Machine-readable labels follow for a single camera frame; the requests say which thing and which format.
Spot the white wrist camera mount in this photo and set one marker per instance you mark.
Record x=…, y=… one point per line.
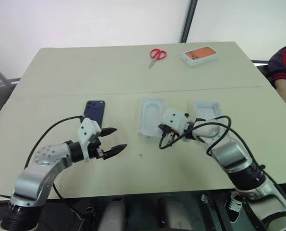
x=174, y=119
x=86, y=130

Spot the grey rounded shape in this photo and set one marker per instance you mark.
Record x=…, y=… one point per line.
x=112, y=214
x=177, y=214

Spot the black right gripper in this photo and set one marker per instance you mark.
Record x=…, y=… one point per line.
x=164, y=128

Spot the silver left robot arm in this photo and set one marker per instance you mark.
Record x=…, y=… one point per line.
x=44, y=156

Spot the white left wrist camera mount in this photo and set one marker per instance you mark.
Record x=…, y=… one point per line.
x=86, y=130

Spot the person in red black jacket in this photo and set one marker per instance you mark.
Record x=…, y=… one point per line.
x=284, y=62

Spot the white phone box lid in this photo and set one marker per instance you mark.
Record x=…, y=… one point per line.
x=207, y=109

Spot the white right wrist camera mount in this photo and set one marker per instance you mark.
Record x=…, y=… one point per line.
x=174, y=119

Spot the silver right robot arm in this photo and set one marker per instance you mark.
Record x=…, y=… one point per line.
x=231, y=154

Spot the dark vertical window post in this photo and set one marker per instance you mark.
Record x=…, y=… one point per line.
x=189, y=21

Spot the white box with orange print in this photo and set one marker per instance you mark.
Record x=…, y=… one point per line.
x=200, y=55

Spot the dark blue smartphone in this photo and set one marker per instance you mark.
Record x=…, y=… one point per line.
x=95, y=110

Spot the black and white sneaker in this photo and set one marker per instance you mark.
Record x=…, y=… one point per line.
x=232, y=211

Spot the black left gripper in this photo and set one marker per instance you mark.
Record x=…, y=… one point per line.
x=94, y=148

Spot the white phone box base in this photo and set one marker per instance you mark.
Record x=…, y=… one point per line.
x=151, y=118

